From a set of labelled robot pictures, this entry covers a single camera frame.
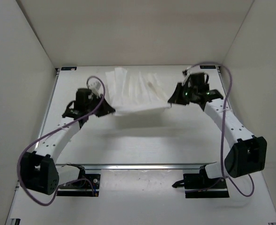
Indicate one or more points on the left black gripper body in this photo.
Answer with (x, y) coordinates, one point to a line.
(93, 103)

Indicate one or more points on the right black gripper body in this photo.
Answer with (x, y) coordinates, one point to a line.
(191, 92)

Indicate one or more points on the white pleated skirt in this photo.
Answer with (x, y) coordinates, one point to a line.
(135, 93)

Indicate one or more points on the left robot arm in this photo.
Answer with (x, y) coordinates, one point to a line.
(37, 169)

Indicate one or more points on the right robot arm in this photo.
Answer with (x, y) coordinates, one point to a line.
(247, 153)

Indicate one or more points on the right blue table label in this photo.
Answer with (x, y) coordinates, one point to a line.
(207, 67)

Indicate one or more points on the blue table label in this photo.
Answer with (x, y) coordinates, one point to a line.
(68, 68)
(207, 67)

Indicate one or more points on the left blue table label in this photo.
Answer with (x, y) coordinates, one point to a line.
(68, 68)

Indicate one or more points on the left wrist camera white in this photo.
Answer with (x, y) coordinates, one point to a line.
(95, 87)

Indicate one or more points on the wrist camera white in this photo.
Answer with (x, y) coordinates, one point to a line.
(95, 87)
(186, 73)

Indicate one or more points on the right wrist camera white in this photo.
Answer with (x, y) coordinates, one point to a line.
(186, 73)

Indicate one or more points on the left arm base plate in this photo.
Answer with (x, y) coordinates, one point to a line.
(88, 184)

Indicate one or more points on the aluminium table front rail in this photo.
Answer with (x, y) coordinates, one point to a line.
(142, 166)

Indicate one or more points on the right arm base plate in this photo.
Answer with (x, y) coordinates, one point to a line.
(197, 185)

